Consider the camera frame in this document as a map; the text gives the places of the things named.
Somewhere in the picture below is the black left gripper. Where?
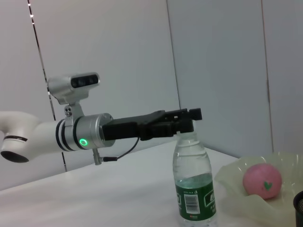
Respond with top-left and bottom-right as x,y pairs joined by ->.
102,108 -> 202,142

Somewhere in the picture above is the clear green-label water bottle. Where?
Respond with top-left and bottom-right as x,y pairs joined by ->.
172,131 -> 218,227

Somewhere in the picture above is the pink toy peach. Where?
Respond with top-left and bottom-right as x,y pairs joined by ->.
242,162 -> 283,201

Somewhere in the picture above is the green glass fruit plate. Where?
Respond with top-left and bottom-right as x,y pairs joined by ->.
214,151 -> 303,227

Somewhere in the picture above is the black mesh pen cup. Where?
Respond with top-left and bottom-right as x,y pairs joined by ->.
293,191 -> 303,227

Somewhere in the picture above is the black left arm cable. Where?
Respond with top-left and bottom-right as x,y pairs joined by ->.
101,137 -> 141,163

